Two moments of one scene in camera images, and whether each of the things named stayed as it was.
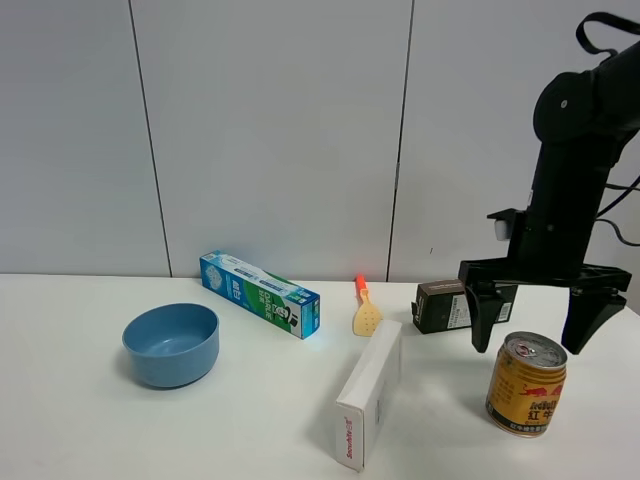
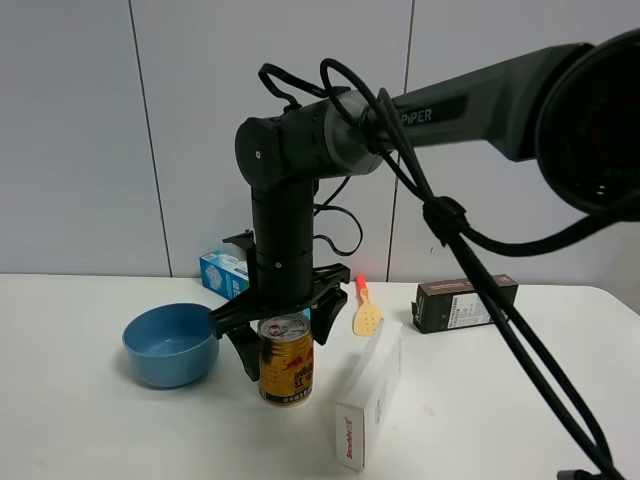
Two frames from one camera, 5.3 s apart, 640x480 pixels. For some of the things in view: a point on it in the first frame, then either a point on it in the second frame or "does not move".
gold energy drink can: [526, 383] to [286, 355]
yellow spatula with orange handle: [368, 316] does not move
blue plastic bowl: [172, 345] does not move
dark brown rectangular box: [445, 305] does not move
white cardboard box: [364, 402] does not move
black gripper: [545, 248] to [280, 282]
